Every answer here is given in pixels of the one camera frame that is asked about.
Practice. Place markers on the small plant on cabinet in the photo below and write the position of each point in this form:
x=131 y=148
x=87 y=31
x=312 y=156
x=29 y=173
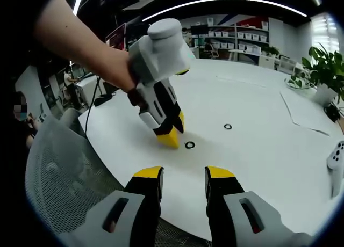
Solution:
x=271 y=51

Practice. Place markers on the black monitor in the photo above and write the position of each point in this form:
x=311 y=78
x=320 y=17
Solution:
x=199 y=29

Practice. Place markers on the black washer top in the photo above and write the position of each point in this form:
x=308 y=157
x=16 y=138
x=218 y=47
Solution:
x=186 y=145

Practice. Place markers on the black device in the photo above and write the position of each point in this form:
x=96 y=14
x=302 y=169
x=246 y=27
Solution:
x=333 y=111

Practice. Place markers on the straight ceiling light strip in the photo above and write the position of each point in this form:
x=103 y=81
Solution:
x=78 y=0

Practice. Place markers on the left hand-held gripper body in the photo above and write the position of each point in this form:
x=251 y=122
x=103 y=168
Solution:
x=161 y=53

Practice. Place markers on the grey mesh office chair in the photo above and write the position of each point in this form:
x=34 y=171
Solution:
x=59 y=166

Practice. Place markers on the person's left hand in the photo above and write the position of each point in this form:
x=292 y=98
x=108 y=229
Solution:
x=123 y=75

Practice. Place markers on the black washer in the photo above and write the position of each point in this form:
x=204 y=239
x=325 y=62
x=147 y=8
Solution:
x=225 y=126
x=186 y=145

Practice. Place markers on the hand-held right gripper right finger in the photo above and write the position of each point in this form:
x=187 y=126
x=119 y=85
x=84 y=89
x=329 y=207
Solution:
x=228 y=204

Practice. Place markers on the small trailing potted plant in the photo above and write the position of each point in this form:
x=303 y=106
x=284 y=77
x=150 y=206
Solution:
x=297 y=80

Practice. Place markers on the white game controller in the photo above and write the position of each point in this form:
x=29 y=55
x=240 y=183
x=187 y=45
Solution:
x=334 y=161

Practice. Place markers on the white paper sheet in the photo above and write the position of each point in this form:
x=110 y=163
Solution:
x=306 y=112

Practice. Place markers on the shelf with white bins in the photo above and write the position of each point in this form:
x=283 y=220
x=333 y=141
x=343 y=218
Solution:
x=239 y=37

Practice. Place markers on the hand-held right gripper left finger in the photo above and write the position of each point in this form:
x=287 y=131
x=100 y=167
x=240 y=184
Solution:
x=139 y=204

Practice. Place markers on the black power adapter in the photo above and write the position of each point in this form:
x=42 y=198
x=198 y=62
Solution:
x=103 y=99

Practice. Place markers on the white plant pot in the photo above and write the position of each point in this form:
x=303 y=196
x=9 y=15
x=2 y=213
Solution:
x=326 y=95

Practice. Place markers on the red screen monitor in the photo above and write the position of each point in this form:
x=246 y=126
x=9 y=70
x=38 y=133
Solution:
x=117 y=36

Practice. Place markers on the large green potted plant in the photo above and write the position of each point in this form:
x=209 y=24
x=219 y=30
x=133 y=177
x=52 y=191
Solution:
x=325 y=67

